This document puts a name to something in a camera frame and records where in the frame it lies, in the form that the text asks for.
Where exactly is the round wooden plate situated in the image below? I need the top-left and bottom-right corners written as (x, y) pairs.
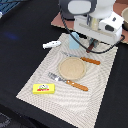
top-left (58, 57), bottom-right (86, 80)

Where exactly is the brown stove board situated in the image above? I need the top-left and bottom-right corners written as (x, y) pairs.
top-left (51, 0), bottom-right (128, 43)

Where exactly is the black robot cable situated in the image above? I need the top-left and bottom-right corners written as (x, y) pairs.
top-left (58, 9), bottom-right (126, 55)

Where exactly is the knife with wooden handle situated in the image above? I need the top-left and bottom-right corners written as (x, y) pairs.
top-left (61, 51), bottom-right (101, 65)

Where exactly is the light blue milk carton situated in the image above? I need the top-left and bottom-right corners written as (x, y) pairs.
top-left (69, 32), bottom-right (79, 49)

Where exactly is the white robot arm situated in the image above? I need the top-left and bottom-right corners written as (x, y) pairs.
top-left (59, 0), bottom-right (124, 45)

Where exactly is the beige woven placemat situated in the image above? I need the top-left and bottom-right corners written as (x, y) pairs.
top-left (17, 33), bottom-right (117, 128)

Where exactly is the fork with wooden handle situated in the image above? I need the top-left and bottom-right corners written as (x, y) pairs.
top-left (48, 72), bottom-right (88, 91)

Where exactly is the beige bowl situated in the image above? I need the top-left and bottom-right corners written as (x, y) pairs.
top-left (121, 7), bottom-right (128, 30)

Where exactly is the yellow butter box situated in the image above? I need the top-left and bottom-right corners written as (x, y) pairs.
top-left (32, 83), bottom-right (55, 94)

